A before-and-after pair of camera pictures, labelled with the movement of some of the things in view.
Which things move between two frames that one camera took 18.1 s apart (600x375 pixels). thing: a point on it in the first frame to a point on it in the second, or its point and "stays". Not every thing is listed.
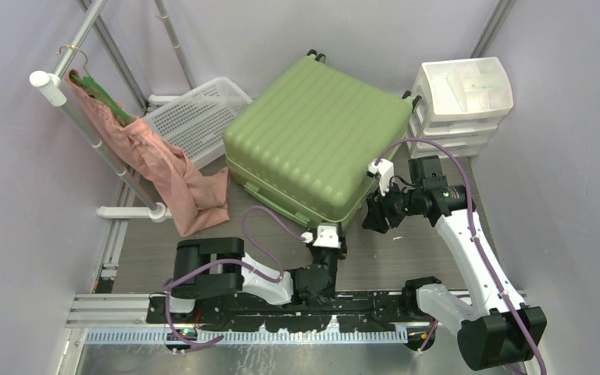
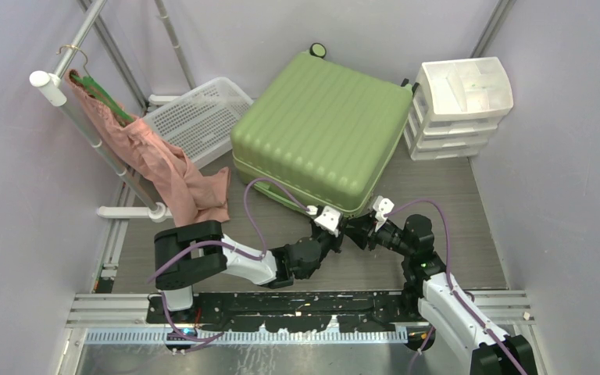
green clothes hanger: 88,83 stays
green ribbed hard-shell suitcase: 301,143 stays
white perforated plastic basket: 197,121 stays
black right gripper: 379,208 to 362,233
